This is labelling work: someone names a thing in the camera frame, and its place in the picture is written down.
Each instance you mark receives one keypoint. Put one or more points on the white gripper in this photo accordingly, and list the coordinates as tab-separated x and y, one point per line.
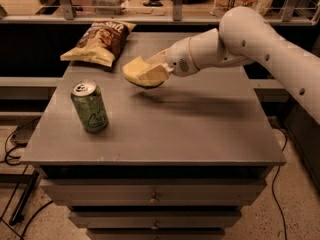
179	60

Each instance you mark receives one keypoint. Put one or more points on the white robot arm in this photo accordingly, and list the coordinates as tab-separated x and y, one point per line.
243	37

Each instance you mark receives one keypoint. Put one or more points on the grey drawer cabinet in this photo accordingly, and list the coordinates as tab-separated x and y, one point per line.
190	160

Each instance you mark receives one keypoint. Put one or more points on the yellow sponge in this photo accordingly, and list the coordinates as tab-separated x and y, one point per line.
132	69

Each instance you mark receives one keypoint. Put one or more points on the brown chip bag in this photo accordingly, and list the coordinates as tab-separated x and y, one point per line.
101	44

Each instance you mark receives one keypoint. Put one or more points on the grey metal railing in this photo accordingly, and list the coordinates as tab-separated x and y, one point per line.
282	12

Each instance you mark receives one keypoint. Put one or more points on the green soda can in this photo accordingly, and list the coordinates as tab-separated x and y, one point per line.
88	102

